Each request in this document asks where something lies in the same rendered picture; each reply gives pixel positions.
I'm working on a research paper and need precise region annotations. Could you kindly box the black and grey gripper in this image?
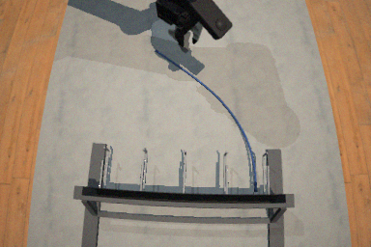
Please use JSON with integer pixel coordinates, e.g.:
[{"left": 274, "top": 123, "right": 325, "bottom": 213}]
[{"left": 156, "top": 0, "right": 203, "bottom": 53}]

